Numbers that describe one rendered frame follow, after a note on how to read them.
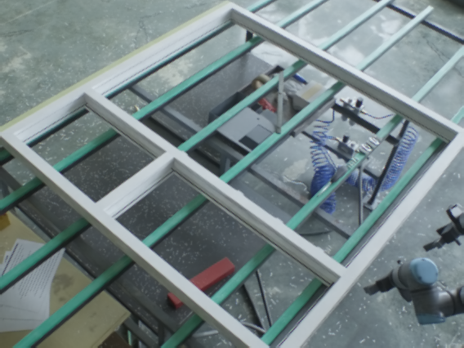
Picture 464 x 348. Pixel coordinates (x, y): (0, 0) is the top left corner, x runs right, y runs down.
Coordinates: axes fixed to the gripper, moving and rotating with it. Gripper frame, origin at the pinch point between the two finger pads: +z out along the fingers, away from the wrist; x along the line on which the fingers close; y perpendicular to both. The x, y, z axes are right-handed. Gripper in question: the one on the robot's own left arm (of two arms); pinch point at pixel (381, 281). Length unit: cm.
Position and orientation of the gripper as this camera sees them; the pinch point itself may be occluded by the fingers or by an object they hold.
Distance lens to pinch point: 222.7
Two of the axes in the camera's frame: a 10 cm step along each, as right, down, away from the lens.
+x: -8.8, 3.8, -2.9
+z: -1.8, 3.0, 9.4
